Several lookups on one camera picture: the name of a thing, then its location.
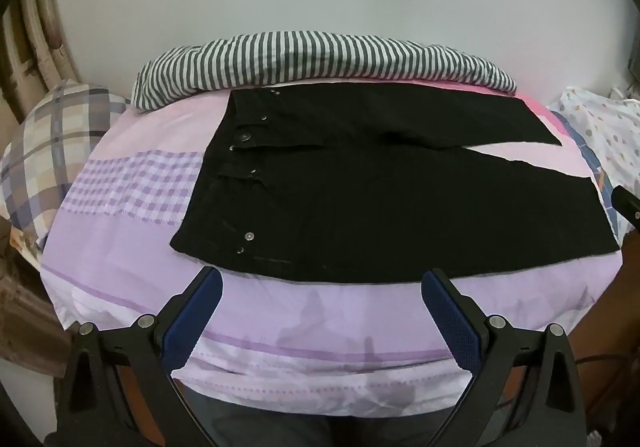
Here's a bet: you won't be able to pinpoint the grey white striped blanket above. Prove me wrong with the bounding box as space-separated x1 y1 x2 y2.
130 30 518 112

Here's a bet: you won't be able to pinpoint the white dotted pillow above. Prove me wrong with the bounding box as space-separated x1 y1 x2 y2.
548 89 639 241

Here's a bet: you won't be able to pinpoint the plaid pillow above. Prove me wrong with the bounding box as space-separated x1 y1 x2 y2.
1 80 129 250

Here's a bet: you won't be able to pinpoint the black pants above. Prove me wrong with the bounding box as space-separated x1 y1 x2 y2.
170 83 617 283

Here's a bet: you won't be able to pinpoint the wooden headboard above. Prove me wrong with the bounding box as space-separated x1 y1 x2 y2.
1 0 77 147

